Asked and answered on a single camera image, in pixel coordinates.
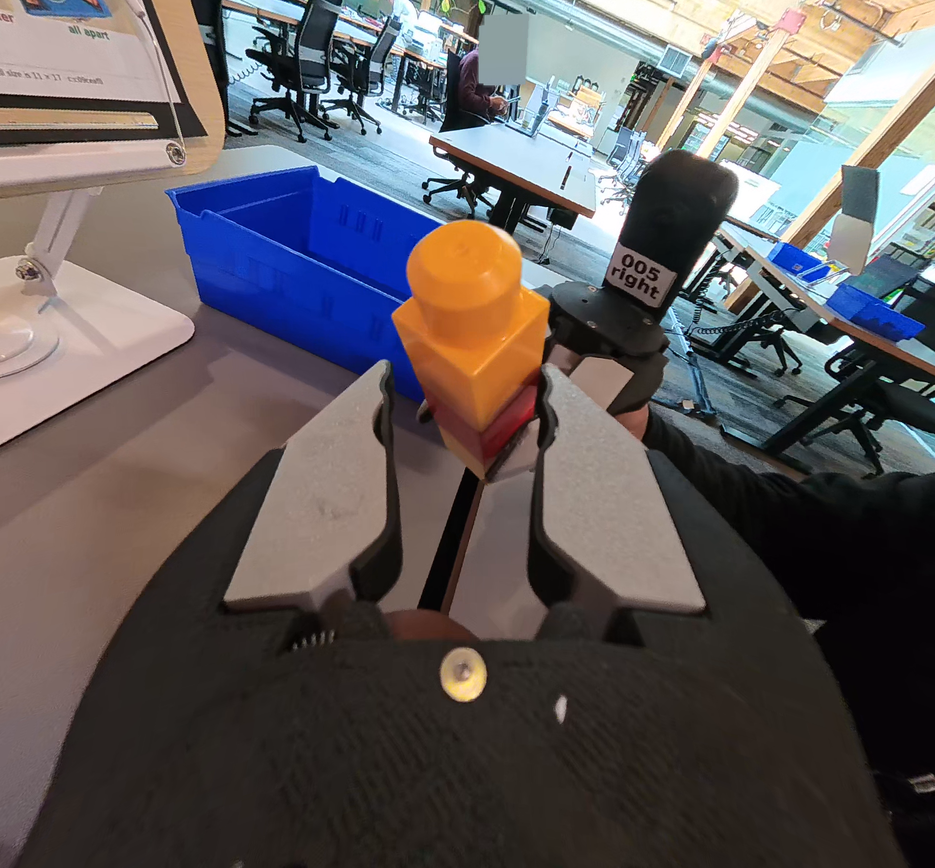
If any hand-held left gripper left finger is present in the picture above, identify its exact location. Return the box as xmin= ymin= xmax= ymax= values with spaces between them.
xmin=221 ymin=359 xmax=404 ymax=624

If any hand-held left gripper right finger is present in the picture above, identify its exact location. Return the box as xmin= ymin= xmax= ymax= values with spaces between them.
xmin=528 ymin=364 xmax=710 ymax=641

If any yellow building block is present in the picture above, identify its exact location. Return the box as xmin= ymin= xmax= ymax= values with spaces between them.
xmin=392 ymin=220 xmax=550 ymax=432
xmin=440 ymin=428 xmax=508 ymax=480

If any blue plastic bin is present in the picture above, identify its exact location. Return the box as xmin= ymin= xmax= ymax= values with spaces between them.
xmin=165 ymin=165 xmax=545 ymax=405

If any person's right forearm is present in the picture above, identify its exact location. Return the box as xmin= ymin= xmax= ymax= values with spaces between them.
xmin=641 ymin=408 xmax=935 ymax=628

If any small blue bin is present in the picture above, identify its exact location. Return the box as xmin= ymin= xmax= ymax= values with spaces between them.
xmin=825 ymin=282 xmax=925 ymax=341
xmin=767 ymin=242 xmax=848 ymax=283

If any grey topped desk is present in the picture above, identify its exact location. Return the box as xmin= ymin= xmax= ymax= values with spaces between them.
xmin=430 ymin=124 xmax=598 ymax=233

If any grey upright board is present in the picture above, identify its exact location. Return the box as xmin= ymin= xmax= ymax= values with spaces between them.
xmin=829 ymin=165 xmax=881 ymax=277

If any white document stand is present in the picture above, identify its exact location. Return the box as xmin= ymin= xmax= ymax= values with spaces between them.
xmin=0 ymin=0 xmax=197 ymax=447

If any long wooden desk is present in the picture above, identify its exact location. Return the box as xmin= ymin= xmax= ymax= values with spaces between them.
xmin=719 ymin=221 xmax=935 ymax=460

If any black office chair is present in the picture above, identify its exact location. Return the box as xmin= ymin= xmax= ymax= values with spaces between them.
xmin=321 ymin=17 xmax=403 ymax=134
xmin=244 ymin=0 xmax=344 ymax=142

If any black backing sheet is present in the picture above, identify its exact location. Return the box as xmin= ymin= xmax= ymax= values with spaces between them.
xmin=0 ymin=0 xmax=209 ymax=147

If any printed instruction sheet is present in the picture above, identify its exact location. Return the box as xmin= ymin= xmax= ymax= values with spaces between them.
xmin=0 ymin=0 xmax=172 ymax=103

